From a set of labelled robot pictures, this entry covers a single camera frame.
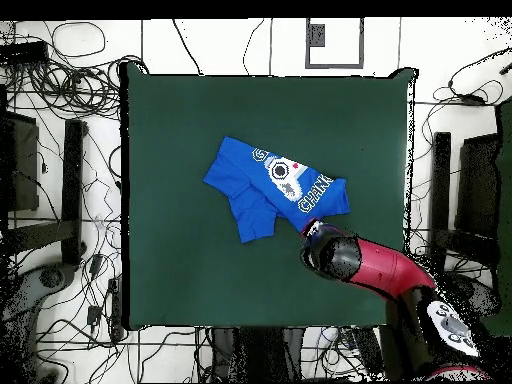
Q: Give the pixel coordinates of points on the black box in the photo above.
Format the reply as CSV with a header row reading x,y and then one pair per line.
x,y
20,160
478,184

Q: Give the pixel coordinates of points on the black power adapter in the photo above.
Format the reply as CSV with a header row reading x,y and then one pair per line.
x,y
96,264
94,314

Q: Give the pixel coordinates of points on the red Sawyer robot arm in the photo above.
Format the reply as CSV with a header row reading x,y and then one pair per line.
x,y
388,268

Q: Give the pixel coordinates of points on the blue printed t-shirt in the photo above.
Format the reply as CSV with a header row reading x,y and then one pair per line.
x,y
240,184

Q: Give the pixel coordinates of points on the green cloth on side table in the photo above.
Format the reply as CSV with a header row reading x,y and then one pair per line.
x,y
504,200

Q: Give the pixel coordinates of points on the black power strip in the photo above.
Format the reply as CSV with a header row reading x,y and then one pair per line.
x,y
24,52
364,344
116,308

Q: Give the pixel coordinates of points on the gray office chair base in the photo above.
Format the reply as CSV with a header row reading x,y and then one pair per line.
x,y
52,276
476,294

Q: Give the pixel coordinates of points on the black stand frame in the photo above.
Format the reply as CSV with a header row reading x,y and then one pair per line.
x,y
440,180
72,180

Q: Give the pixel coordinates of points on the dark square floor tag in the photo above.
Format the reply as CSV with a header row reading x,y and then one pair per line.
x,y
316,35

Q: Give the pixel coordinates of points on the dark green table cloth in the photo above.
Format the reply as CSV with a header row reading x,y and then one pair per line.
x,y
200,280

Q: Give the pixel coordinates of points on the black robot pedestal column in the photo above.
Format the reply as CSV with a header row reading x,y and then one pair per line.
x,y
256,352

